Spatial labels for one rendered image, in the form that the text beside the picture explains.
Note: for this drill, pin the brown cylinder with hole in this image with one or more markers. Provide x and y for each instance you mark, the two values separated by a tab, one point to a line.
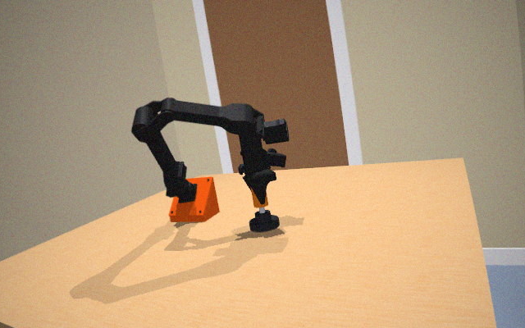
256	203

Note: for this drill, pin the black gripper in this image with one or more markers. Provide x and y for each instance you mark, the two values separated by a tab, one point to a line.
255	173

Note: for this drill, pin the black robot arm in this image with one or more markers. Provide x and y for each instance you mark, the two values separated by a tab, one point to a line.
236	118

